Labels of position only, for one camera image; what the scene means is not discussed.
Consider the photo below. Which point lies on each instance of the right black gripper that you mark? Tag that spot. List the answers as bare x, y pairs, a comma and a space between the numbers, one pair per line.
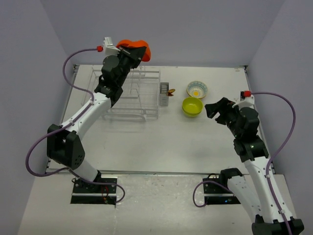
223, 106

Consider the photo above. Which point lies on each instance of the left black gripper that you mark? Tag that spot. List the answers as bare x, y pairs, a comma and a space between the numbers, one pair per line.
135, 54

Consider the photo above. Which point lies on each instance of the orange bowl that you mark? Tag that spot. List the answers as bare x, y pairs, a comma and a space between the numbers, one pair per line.
124, 43
141, 43

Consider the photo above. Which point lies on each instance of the white floral ceramic bowl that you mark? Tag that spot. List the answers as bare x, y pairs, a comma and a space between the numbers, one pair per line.
198, 95

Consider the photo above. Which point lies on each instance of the lime green bowl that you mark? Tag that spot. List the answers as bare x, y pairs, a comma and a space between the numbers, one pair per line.
192, 105
191, 115

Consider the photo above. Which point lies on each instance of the yellow sun pattern bowl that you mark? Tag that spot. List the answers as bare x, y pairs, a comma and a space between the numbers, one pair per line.
197, 87

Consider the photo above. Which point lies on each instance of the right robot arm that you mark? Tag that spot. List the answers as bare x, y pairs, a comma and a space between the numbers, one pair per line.
265, 205

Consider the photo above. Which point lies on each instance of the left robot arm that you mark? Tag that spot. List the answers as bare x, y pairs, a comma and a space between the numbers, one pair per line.
64, 142

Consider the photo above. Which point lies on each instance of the small brown object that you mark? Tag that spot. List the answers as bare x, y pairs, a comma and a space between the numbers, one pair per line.
170, 92

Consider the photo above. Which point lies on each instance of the grey cutlery holder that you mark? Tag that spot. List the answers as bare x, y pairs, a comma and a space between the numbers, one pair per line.
163, 98

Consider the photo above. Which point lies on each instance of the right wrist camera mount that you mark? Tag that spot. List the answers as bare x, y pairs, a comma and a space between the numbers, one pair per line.
246, 100

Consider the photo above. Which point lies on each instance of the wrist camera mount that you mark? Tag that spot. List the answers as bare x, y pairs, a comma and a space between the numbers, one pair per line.
246, 100
108, 47

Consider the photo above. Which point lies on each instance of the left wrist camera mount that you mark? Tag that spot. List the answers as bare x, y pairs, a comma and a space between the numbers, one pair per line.
108, 47

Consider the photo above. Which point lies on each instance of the white wire dish rack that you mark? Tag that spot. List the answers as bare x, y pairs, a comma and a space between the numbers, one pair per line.
140, 98

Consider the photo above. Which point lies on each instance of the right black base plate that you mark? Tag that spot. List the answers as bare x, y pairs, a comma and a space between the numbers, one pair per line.
215, 195

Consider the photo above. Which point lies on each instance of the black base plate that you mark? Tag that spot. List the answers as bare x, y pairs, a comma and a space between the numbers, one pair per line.
215, 195
85, 193

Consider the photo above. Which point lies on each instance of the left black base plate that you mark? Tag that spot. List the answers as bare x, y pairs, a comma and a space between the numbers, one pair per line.
85, 193

